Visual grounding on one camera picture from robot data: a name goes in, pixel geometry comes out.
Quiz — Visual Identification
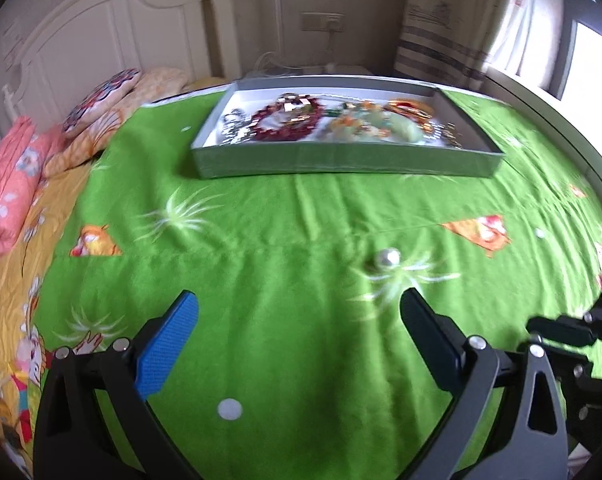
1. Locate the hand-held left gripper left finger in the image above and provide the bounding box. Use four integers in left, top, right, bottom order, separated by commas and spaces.
33, 290, 202, 480

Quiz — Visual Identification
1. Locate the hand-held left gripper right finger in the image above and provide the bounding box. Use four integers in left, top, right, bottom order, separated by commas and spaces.
400, 287, 569, 480

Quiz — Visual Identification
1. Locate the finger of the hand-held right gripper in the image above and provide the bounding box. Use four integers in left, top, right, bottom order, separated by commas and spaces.
526, 289, 602, 348
548, 347, 602, 453

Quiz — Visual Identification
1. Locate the white pearl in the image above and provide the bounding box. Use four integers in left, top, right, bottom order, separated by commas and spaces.
375, 248, 402, 272

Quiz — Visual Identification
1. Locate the white pearl necklace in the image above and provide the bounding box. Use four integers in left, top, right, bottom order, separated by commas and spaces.
421, 119, 464, 149

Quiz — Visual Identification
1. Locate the grey cardboard box tray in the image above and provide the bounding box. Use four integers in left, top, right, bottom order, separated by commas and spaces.
191, 75, 504, 181

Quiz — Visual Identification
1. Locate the dark red bead bracelet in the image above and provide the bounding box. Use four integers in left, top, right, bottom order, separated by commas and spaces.
253, 97, 326, 143

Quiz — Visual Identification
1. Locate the green printed blanket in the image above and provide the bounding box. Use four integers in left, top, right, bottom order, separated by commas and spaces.
33, 85, 602, 480

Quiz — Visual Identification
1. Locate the yellow cartoon bedsheet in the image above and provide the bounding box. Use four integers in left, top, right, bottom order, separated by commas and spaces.
0, 160, 96, 480

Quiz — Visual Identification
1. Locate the pale green jade bangle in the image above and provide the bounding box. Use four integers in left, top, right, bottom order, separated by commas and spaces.
376, 112, 424, 144

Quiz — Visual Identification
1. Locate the pink floral quilt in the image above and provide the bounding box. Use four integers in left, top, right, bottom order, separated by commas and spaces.
0, 115, 66, 271

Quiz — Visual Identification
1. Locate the orange shell-print pillow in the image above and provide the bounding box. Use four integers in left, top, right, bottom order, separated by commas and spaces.
43, 67, 189, 178

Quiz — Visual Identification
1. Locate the round-patterned pillow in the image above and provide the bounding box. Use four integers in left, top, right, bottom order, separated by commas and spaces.
62, 68, 142, 138

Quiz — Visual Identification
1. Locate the window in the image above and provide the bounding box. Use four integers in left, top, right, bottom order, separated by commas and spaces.
556, 15, 602, 116

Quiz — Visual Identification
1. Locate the striped beige curtain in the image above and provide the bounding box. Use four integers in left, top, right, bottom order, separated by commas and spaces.
395, 0, 564, 93

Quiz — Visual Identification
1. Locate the cream wooden headboard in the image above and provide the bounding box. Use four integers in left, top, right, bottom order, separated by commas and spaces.
0, 0, 242, 131

